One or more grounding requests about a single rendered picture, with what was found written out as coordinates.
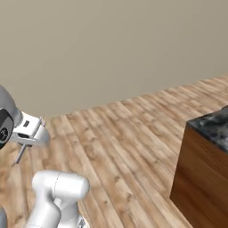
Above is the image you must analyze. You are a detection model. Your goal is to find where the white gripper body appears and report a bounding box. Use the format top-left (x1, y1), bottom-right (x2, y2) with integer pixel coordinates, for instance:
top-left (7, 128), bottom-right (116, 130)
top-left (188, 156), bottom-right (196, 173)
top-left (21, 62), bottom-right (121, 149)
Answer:
top-left (10, 118), bottom-right (51, 148)

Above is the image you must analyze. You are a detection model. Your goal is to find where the wooden island with dark top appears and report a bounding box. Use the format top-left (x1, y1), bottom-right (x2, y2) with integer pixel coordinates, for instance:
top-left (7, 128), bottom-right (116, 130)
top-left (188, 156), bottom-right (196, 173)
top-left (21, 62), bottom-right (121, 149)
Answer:
top-left (169, 104), bottom-right (228, 228)

